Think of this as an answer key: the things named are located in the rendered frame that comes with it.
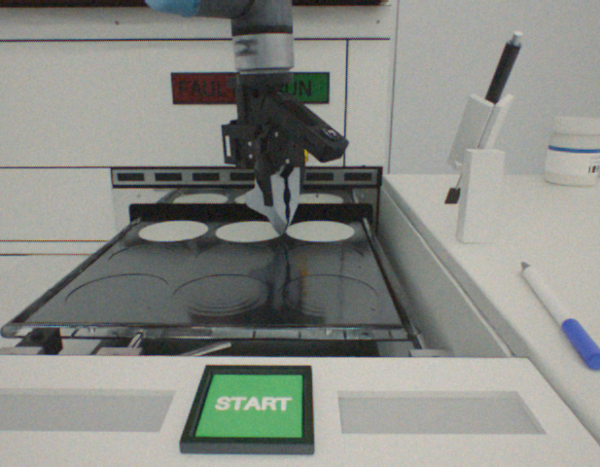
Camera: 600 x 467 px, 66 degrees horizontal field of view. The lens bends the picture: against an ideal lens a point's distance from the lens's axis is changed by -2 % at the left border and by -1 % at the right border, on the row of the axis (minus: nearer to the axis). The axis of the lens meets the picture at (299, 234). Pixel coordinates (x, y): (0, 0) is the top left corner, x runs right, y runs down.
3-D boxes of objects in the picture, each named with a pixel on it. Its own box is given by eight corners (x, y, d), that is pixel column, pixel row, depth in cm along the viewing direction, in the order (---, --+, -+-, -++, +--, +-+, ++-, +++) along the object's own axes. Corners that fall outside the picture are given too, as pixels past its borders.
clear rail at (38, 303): (138, 222, 76) (137, 214, 75) (147, 222, 76) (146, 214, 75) (-3, 341, 41) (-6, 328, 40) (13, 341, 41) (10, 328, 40)
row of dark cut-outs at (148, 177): (115, 183, 77) (113, 169, 77) (375, 183, 77) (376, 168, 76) (113, 184, 77) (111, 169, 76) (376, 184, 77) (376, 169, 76)
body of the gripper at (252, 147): (260, 159, 68) (255, 72, 63) (308, 164, 63) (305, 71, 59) (223, 169, 62) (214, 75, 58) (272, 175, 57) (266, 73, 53)
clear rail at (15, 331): (7, 334, 42) (4, 320, 41) (419, 336, 42) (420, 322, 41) (-3, 341, 41) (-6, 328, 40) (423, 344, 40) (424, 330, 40)
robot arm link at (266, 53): (305, 34, 57) (263, 32, 51) (306, 73, 59) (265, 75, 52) (260, 38, 61) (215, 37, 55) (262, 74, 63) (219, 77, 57)
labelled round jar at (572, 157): (534, 177, 73) (544, 116, 70) (578, 177, 73) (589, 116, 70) (557, 187, 66) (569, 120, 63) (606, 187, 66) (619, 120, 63)
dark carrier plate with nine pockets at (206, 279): (145, 221, 75) (145, 218, 74) (358, 222, 74) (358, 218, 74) (24, 328, 42) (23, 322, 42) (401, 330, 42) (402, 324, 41)
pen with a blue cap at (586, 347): (516, 257, 37) (589, 352, 23) (530, 258, 36) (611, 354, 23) (515, 269, 37) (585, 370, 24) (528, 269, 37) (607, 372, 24)
